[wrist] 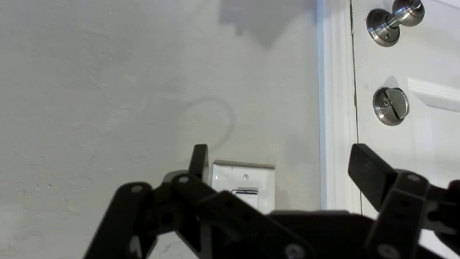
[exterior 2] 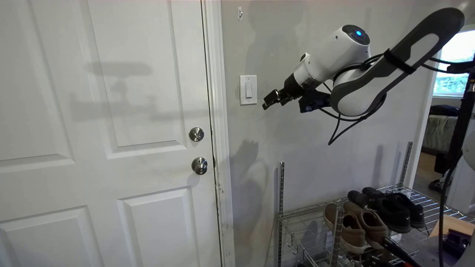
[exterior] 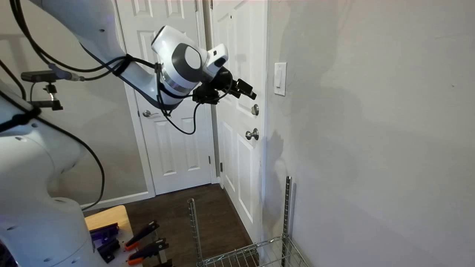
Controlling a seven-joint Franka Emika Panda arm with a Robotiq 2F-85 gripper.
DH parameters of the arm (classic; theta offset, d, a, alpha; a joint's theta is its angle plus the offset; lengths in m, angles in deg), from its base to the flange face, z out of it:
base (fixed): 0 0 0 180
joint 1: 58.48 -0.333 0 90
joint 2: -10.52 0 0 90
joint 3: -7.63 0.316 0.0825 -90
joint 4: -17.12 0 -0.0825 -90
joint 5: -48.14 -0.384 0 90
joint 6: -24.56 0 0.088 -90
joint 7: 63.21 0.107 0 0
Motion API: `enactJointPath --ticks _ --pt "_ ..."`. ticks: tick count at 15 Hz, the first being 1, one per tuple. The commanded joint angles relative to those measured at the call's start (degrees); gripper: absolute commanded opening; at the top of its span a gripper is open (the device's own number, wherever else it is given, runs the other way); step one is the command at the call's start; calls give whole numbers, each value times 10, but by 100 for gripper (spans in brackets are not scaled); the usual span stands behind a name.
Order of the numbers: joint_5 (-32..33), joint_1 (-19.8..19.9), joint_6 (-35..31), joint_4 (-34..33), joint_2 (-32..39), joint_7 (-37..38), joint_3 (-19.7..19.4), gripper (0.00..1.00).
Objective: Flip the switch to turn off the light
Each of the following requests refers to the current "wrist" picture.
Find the white wall outlet plate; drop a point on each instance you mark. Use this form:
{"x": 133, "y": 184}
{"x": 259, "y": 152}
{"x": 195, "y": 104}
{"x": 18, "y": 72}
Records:
{"x": 239, "y": 178}

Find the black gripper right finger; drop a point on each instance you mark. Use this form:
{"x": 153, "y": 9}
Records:
{"x": 403, "y": 210}

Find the silver door knob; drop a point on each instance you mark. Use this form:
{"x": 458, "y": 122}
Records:
{"x": 384, "y": 26}

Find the white panel door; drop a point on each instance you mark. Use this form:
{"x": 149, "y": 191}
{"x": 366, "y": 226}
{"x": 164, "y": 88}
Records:
{"x": 432, "y": 58}

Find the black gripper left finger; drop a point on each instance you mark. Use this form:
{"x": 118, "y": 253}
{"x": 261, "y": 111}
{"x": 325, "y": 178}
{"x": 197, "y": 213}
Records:
{"x": 130, "y": 216}

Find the silver deadbolt lock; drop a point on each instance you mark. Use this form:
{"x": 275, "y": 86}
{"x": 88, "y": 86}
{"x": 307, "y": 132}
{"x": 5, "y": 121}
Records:
{"x": 390, "y": 106}

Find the white door frame trim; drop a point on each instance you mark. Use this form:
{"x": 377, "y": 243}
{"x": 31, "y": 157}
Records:
{"x": 338, "y": 119}

